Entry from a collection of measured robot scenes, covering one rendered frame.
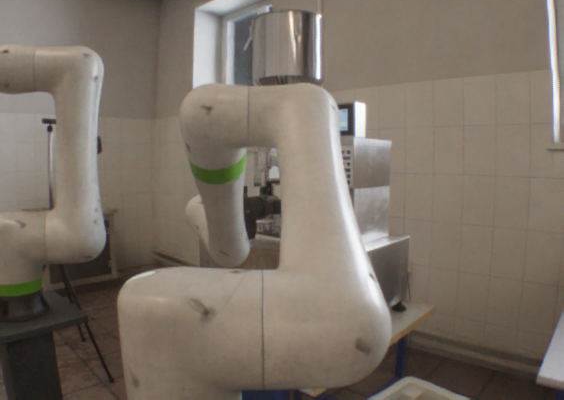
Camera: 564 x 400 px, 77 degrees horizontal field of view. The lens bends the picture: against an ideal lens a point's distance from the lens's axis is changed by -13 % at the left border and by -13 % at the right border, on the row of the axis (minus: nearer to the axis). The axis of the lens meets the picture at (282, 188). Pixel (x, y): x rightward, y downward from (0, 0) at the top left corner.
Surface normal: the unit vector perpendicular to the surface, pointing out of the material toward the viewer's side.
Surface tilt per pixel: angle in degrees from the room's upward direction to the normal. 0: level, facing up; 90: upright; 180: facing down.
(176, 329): 87
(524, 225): 90
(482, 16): 90
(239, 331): 74
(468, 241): 90
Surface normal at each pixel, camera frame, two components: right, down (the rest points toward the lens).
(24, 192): 0.73, 0.04
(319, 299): 0.03, -0.70
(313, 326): 0.04, -0.39
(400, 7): -0.69, 0.05
